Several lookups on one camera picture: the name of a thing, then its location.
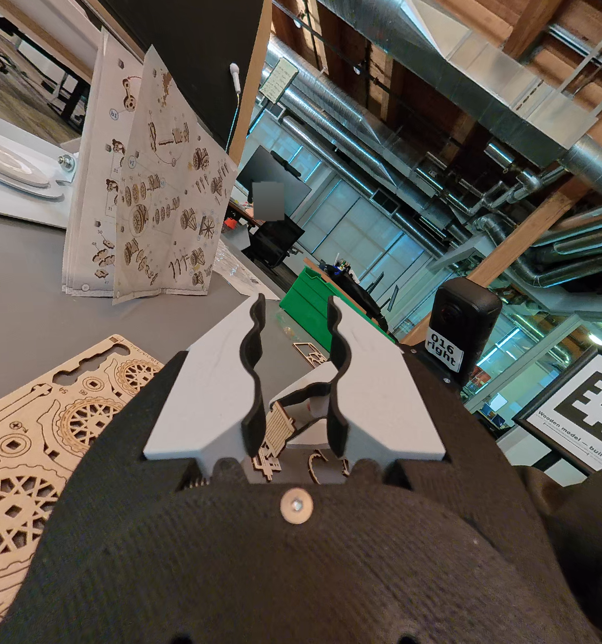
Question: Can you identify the grey desk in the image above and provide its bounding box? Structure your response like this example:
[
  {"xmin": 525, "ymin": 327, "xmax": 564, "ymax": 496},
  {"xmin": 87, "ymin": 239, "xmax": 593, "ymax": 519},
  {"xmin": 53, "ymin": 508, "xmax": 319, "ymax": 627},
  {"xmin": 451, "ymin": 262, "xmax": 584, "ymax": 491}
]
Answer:
[{"xmin": 0, "ymin": 211, "xmax": 354, "ymax": 486}]

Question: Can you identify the wooden sheet with wheels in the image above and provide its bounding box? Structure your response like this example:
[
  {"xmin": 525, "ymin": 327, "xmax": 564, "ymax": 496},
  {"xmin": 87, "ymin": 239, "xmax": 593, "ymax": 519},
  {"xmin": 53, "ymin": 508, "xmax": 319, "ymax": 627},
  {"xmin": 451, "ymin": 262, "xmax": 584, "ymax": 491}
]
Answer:
[{"xmin": 0, "ymin": 334, "xmax": 164, "ymax": 640}]

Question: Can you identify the white cable plug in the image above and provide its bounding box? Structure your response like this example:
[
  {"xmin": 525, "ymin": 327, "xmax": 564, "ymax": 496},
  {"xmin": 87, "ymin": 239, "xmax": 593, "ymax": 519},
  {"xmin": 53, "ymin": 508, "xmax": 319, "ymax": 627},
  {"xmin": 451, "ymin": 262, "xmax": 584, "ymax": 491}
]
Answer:
[{"xmin": 229, "ymin": 62, "xmax": 242, "ymax": 152}]

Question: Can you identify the instruction booklet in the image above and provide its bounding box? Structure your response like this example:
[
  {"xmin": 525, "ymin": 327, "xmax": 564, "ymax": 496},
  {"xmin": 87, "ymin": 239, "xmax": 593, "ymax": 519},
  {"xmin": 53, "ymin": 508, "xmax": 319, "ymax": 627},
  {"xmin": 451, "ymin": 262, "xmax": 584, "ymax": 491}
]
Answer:
[{"xmin": 62, "ymin": 28, "xmax": 148, "ymax": 298}]

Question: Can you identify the hanging paper note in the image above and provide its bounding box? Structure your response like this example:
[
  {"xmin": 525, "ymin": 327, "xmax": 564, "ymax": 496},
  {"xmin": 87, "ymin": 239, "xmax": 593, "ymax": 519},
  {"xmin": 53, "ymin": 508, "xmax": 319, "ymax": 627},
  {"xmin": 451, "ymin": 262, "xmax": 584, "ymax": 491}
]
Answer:
[{"xmin": 258, "ymin": 57, "xmax": 300, "ymax": 102}]

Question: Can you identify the black office chair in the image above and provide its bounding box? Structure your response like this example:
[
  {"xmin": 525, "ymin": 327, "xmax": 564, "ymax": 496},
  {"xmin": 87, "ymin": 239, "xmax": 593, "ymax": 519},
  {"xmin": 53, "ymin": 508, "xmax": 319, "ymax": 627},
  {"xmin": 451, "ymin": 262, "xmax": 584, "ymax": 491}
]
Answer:
[{"xmin": 248, "ymin": 219, "xmax": 306, "ymax": 270}]

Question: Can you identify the curved wooden piece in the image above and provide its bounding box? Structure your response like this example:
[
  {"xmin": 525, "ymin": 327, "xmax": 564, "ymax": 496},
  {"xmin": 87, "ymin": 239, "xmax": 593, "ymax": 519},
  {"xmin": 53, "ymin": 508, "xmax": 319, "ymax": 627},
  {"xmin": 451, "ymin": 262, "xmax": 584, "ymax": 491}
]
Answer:
[{"xmin": 308, "ymin": 449, "xmax": 353, "ymax": 485}]

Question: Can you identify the white round fixture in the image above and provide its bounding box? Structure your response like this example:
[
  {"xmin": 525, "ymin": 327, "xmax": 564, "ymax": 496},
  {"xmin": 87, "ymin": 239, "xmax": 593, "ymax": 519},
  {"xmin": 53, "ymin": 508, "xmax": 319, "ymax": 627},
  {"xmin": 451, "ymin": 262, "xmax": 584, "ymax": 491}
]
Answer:
[{"xmin": 0, "ymin": 126, "xmax": 80, "ymax": 202}]

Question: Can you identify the wooden model assembly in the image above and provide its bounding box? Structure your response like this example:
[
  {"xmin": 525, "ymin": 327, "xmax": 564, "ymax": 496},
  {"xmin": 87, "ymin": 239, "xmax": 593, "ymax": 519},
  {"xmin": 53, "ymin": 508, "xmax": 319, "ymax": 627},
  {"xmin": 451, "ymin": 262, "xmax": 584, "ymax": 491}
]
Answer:
[{"xmin": 252, "ymin": 401, "xmax": 298, "ymax": 485}]

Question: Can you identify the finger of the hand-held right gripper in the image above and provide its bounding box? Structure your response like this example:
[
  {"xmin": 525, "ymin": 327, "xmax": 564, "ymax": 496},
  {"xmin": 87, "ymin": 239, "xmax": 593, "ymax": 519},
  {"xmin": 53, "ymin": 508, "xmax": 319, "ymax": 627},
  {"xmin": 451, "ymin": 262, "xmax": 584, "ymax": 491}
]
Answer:
[
  {"xmin": 283, "ymin": 417, "xmax": 332, "ymax": 449},
  {"xmin": 268, "ymin": 362, "xmax": 341, "ymax": 408}
]

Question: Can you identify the metal ventilation duct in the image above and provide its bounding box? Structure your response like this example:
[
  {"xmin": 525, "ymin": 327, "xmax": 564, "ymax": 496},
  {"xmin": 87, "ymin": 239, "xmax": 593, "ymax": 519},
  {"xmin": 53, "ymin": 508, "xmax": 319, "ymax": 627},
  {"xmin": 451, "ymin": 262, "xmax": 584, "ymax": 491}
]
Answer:
[{"xmin": 266, "ymin": 0, "xmax": 602, "ymax": 303}]

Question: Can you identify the black bag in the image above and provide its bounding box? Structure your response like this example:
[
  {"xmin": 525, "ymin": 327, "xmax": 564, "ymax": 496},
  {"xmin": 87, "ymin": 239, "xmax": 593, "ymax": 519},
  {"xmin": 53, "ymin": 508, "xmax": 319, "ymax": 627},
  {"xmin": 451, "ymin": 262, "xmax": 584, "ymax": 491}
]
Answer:
[{"xmin": 337, "ymin": 274, "xmax": 391, "ymax": 333}]

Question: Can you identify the black panel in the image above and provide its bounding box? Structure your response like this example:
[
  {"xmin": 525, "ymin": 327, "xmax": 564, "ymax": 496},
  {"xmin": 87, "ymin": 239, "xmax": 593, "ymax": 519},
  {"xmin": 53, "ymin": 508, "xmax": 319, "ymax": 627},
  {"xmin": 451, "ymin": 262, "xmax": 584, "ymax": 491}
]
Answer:
[{"xmin": 100, "ymin": 0, "xmax": 273, "ymax": 152}]

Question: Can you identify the unfolded instruction sheet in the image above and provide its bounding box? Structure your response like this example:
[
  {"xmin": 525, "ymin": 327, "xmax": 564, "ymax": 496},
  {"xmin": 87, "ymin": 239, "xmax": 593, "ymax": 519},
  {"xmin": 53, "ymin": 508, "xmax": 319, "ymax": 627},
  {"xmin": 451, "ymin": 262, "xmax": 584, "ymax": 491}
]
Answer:
[{"xmin": 112, "ymin": 45, "xmax": 239, "ymax": 305}]

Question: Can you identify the small wooden frame sheet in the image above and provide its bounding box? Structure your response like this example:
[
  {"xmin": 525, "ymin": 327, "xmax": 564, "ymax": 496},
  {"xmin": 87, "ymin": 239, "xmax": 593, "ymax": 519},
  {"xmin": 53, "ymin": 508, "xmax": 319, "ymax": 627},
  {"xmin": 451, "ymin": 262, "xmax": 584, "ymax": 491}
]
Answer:
[{"xmin": 292, "ymin": 341, "xmax": 330, "ymax": 370}]

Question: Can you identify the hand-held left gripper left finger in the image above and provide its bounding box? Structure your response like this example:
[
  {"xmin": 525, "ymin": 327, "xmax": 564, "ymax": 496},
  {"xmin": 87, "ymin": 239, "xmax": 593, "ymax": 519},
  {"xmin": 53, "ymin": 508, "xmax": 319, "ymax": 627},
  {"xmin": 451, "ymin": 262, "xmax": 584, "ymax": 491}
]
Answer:
[{"xmin": 143, "ymin": 293, "xmax": 267, "ymax": 478}]

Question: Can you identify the wooden ceiling beam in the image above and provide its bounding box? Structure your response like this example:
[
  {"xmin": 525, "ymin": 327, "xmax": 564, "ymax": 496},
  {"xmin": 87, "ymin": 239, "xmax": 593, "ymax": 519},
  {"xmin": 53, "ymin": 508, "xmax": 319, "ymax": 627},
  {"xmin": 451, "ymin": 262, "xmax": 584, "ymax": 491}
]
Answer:
[{"xmin": 399, "ymin": 176, "xmax": 591, "ymax": 348}]

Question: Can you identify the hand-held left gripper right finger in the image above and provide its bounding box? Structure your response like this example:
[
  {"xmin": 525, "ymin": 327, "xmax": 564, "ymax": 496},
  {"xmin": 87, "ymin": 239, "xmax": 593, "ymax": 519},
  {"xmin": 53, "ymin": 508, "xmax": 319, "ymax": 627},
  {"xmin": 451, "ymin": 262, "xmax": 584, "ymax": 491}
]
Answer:
[{"xmin": 326, "ymin": 295, "xmax": 446, "ymax": 465}]

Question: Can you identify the white board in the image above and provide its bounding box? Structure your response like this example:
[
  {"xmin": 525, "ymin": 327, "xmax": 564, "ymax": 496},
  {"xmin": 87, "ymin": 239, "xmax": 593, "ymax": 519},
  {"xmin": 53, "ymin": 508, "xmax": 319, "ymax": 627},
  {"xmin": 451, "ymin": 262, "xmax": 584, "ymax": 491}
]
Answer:
[{"xmin": 0, "ymin": 108, "xmax": 83, "ymax": 229}]

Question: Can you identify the green plastic bin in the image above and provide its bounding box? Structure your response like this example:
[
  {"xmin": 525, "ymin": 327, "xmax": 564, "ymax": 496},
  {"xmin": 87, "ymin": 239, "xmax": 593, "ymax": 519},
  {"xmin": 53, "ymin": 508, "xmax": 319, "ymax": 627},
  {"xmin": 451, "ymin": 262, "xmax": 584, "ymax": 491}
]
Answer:
[{"xmin": 279, "ymin": 266, "xmax": 398, "ymax": 354}]

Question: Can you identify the black monitor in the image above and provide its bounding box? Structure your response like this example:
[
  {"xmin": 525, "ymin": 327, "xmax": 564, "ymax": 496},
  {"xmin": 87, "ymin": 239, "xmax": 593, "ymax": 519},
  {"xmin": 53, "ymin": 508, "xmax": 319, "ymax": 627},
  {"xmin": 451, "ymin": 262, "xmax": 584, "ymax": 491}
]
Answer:
[{"xmin": 237, "ymin": 146, "xmax": 313, "ymax": 218}]

